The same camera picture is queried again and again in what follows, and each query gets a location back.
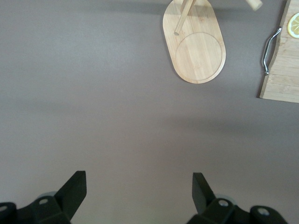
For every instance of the wooden mug tree stand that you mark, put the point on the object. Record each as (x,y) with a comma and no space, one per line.
(198,56)

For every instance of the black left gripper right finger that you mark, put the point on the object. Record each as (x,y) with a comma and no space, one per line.
(210,205)

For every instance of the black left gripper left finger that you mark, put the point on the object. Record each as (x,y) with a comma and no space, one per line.
(65,198)

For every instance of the lemon slice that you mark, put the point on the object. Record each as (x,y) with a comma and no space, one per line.
(294,25)

